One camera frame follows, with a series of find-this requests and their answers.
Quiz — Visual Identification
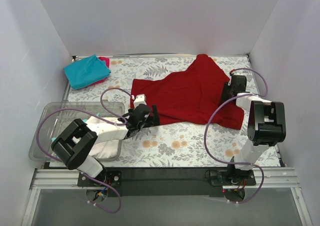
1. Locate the clear plastic bin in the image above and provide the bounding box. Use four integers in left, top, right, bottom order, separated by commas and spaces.
29, 100, 125, 162

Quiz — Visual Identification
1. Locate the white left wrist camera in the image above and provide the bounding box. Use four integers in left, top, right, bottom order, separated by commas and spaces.
131, 94, 147, 108

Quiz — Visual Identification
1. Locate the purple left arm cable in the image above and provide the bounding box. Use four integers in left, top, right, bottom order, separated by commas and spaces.
36, 87, 136, 214

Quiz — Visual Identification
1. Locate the aluminium frame rail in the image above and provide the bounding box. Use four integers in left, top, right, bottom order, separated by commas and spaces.
21, 168, 86, 226

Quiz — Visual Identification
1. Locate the light teal t shirt in bin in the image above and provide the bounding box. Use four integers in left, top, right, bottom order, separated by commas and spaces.
51, 112, 100, 142

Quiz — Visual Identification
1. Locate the floral patterned table mat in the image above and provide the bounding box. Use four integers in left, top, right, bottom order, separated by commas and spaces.
48, 56, 281, 168

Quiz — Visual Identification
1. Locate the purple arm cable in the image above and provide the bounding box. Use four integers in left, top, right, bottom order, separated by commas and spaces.
203, 68, 269, 204
36, 87, 136, 214

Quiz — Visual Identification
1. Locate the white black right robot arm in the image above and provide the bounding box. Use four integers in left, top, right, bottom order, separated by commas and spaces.
208, 75, 286, 187

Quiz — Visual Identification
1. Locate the dark red t shirt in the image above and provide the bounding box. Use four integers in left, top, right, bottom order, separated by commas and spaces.
131, 54, 229, 125

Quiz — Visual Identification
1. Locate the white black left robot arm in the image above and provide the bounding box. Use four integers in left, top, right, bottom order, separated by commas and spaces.
51, 104, 160, 185

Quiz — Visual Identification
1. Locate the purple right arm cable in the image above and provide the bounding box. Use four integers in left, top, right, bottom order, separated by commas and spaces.
203, 68, 269, 204

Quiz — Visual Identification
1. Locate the white t shirt in bin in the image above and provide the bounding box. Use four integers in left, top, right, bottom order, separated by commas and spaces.
84, 115, 121, 160

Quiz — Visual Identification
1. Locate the folded teal t shirt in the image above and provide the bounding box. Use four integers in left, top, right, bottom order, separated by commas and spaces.
63, 55, 111, 90

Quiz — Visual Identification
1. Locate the folded pink t shirt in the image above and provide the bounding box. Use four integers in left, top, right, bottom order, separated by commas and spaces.
91, 57, 110, 86

